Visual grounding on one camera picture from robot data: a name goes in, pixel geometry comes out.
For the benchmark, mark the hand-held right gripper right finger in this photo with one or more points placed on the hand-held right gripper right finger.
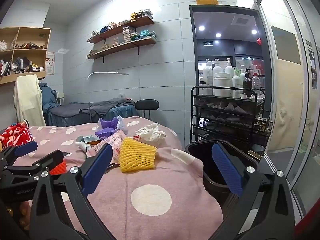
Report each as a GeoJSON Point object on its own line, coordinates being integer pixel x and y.
{"type": "Point", "coordinates": [227, 170]}

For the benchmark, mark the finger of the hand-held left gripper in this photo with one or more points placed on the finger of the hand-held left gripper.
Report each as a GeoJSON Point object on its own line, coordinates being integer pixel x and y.
{"type": "Point", "coordinates": [25, 148]}
{"type": "Point", "coordinates": [52, 158]}

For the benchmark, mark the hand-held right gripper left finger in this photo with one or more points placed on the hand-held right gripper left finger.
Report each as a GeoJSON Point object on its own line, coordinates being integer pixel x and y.
{"type": "Point", "coordinates": [97, 170]}

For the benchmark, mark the orange foam fruit net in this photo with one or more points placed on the orange foam fruit net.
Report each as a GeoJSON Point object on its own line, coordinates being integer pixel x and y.
{"type": "Point", "coordinates": [60, 168]}

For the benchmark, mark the small white wrapper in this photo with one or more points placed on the small white wrapper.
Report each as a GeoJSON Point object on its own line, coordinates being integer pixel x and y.
{"type": "Point", "coordinates": [81, 146]}

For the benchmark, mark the grey-green foil packet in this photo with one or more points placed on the grey-green foil packet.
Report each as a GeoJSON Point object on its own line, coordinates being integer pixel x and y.
{"type": "Point", "coordinates": [86, 138]}

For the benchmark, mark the brown trash bin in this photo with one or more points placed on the brown trash bin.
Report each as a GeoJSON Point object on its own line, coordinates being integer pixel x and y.
{"type": "Point", "coordinates": [197, 152]}

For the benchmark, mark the pink printed wrapper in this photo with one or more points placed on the pink printed wrapper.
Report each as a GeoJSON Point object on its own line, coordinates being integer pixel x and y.
{"type": "Point", "coordinates": [115, 140]}

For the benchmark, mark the yellow foam fruit net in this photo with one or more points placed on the yellow foam fruit net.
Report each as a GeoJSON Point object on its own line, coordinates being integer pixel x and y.
{"type": "Point", "coordinates": [135, 155]}

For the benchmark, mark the purple plastic bag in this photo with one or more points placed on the purple plastic bag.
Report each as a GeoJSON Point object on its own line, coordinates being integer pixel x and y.
{"type": "Point", "coordinates": [107, 130]}

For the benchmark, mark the white tissue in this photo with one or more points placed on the white tissue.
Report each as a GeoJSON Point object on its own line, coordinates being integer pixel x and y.
{"type": "Point", "coordinates": [152, 135]}

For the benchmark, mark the red patterned cloth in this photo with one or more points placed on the red patterned cloth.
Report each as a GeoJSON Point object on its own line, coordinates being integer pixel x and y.
{"type": "Point", "coordinates": [15, 133]}

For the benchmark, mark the brown cardboard box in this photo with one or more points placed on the brown cardboard box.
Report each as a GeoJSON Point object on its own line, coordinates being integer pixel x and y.
{"type": "Point", "coordinates": [253, 154]}

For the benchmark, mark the massage bed blue cover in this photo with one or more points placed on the massage bed blue cover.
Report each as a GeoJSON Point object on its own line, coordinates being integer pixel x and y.
{"type": "Point", "coordinates": [65, 120]}

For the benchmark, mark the cream towel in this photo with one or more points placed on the cream towel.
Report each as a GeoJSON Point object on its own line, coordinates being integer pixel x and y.
{"type": "Point", "coordinates": [27, 100]}

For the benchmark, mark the pink polka-dot blanket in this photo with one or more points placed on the pink polka-dot blanket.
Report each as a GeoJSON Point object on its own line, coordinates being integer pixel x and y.
{"type": "Point", "coordinates": [150, 172]}

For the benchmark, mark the blue bedding pile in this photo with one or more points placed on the blue bedding pile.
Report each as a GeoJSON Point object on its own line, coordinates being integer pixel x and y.
{"type": "Point", "coordinates": [48, 97]}

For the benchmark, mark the black metal trolley cart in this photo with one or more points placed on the black metal trolley cart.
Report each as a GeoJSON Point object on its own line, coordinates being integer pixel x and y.
{"type": "Point", "coordinates": [225, 110]}

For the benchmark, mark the grey blanket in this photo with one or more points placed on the grey blanket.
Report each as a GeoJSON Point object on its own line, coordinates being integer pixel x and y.
{"type": "Point", "coordinates": [100, 106]}

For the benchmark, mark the black stool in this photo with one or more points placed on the black stool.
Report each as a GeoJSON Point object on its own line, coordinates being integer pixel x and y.
{"type": "Point", "coordinates": [147, 104]}

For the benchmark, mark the large white jar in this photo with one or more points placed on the large white jar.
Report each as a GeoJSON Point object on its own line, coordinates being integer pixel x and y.
{"type": "Point", "coordinates": [222, 86]}

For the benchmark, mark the dark brown pump bottle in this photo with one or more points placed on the dark brown pump bottle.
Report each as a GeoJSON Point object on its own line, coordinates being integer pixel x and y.
{"type": "Point", "coordinates": [247, 83]}

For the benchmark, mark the clear plastic bottle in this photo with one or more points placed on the clear plastic bottle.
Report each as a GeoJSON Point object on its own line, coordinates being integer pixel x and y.
{"type": "Point", "coordinates": [256, 82]}

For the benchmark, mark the white lamp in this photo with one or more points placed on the white lamp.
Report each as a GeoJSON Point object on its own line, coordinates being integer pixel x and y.
{"type": "Point", "coordinates": [107, 72]}

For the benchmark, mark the row of white pump bottles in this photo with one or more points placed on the row of white pump bottles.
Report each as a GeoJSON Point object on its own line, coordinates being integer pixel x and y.
{"type": "Point", "coordinates": [207, 72]}

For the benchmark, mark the aluminium framed glass door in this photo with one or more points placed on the aluminium framed glass door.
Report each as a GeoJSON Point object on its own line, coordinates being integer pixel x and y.
{"type": "Point", "coordinates": [265, 55]}

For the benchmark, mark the red hanging ornament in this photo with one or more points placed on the red hanging ornament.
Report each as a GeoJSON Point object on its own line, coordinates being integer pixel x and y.
{"type": "Point", "coordinates": [258, 41]}

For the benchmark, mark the yellow door sign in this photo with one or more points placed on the yellow door sign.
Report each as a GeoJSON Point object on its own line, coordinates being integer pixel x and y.
{"type": "Point", "coordinates": [207, 2]}

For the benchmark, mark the wall poster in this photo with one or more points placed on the wall poster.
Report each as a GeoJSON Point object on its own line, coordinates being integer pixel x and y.
{"type": "Point", "coordinates": [50, 63]}

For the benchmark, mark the wooden wall cabinet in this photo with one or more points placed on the wooden wall cabinet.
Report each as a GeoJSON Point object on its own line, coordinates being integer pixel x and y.
{"type": "Point", "coordinates": [25, 50]}

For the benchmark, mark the dark grey door frame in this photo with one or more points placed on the dark grey door frame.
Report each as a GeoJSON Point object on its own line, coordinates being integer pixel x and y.
{"type": "Point", "coordinates": [191, 55]}

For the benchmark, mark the wooden wall shelves with boxes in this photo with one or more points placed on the wooden wall shelves with boxes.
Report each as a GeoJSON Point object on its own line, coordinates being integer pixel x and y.
{"type": "Point", "coordinates": [127, 31]}

